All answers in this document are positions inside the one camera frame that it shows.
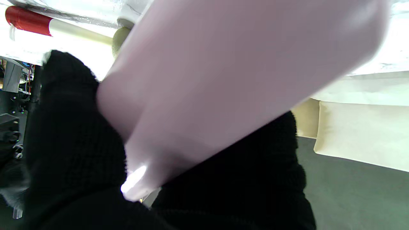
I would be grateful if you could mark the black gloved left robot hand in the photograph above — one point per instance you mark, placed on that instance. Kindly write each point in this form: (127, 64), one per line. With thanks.
(73, 143)

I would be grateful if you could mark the grey robot stand with cameras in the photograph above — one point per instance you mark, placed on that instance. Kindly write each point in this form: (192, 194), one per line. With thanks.
(11, 80)

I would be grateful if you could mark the cream fabric sofa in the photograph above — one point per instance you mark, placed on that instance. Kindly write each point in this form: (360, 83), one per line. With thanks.
(361, 137)

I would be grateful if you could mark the pink thermos bottle body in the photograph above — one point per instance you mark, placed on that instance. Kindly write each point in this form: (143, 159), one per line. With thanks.
(230, 80)

